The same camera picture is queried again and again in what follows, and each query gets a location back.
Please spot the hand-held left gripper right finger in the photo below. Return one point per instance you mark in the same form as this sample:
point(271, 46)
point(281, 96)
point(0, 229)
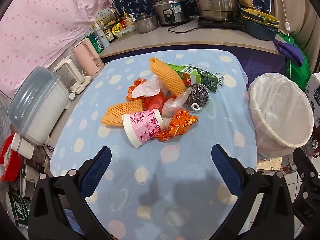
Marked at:
point(226, 171)

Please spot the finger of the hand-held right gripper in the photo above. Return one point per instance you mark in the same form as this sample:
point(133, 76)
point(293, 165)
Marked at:
point(306, 172)

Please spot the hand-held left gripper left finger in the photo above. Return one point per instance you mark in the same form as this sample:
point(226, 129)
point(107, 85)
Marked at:
point(96, 172)

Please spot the pink patterned paper cup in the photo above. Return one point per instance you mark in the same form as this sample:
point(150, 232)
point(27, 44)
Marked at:
point(143, 127)

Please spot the short orange foam net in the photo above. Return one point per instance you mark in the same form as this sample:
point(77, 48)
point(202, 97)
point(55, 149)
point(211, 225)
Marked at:
point(120, 111)

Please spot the orange wrapper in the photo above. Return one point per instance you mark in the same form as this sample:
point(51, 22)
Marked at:
point(180, 123)

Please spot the white bin with liner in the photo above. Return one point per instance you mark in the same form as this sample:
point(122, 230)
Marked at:
point(280, 110)

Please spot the steel wool scrubber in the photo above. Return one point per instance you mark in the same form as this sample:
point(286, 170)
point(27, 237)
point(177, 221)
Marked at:
point(198, 93)

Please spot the clear plastic bag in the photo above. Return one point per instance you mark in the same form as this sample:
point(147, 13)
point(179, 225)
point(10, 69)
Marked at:
point(172, 105)

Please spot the red plastic bag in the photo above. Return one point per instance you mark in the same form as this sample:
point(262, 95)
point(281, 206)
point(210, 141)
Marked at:
point(153, 102)

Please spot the dark green drink carton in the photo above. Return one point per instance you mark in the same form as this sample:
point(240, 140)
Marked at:
point(208, 78)

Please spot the white paper tissue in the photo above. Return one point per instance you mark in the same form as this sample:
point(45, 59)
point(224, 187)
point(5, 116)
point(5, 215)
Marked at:
point(147, 90)

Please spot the light green cardboard box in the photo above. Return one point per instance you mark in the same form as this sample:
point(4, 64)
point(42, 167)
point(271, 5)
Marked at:
point(186, 76)

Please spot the long orange foam net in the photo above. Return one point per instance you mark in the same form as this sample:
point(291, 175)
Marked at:
point(166, 76)

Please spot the clear plastic bottle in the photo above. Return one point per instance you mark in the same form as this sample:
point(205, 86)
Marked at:
point(314, 148)

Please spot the wooden stool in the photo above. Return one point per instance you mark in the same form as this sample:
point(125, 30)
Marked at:
point(268, 164)

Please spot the blue planet print tablecloth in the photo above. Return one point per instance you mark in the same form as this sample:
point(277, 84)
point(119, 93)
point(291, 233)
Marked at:
point(175, 167)

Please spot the white milk box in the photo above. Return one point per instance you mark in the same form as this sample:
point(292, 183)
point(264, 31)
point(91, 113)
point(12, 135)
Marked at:
point(315, 97)

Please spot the white jar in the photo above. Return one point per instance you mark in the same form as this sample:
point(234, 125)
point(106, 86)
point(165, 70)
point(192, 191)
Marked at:
point(22, 146)

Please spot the white power plug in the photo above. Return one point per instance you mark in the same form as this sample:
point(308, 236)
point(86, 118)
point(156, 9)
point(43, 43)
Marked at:
point(72, 96)

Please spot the white container grey lid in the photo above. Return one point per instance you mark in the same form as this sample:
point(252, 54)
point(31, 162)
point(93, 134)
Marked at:
point(42, 110)

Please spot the green and white box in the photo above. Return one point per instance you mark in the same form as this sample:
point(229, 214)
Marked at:
point(21, 212)

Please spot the red plastic container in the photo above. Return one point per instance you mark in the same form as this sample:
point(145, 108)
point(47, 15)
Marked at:
point(8, 160)

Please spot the white glass kettle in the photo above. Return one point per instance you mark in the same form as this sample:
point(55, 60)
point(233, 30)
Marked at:
point(72, 76)

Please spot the green bag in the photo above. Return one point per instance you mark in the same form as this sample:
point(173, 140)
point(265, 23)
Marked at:
point(300, 72)

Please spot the dark purple sheet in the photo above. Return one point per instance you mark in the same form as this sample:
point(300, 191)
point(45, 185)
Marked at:
point(262, 62)

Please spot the pink electric kettle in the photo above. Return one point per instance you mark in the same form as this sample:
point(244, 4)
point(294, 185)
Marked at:
point(86, 57)

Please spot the purple cloth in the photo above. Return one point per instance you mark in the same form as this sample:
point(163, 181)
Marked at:
point(290, 51)

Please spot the green can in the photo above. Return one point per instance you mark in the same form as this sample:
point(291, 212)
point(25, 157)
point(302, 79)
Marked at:
point(95, 42)

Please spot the dark sauce bottle white label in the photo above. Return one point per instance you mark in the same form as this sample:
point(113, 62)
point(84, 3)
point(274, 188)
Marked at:
point(108, 35)

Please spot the clear plastic food container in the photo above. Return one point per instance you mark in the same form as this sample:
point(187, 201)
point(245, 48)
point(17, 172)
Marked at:
point(123, 32)

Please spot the dark blue basin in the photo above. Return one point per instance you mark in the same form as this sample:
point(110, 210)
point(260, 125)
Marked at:
point(260, 32)

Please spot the black induction cooker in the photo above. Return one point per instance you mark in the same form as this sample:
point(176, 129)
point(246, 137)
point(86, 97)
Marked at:
point(225, 24)

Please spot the dark glass bottle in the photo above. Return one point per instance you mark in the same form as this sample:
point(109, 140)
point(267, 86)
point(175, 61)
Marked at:
point(118, 20)

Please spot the small steel lidded pot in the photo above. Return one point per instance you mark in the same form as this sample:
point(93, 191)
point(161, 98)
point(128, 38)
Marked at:
point(146, 25)

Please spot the white cardboard box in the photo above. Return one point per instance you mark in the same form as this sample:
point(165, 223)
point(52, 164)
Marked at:
point(105, 16)

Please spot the yellow condiment bottle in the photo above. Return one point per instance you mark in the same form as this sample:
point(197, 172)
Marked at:
point(128, 18)

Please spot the beige curtain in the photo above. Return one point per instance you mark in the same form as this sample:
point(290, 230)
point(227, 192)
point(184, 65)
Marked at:
point(300, 12)

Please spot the stacked steel steamer pot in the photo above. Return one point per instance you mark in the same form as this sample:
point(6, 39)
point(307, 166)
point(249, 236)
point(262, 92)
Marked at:
point(215, 2)

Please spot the steel rice cooker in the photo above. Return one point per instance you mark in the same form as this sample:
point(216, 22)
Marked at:
point(172, 10)

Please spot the brown loofah sponge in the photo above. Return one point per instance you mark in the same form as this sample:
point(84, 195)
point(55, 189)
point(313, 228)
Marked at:
point(245, 0)

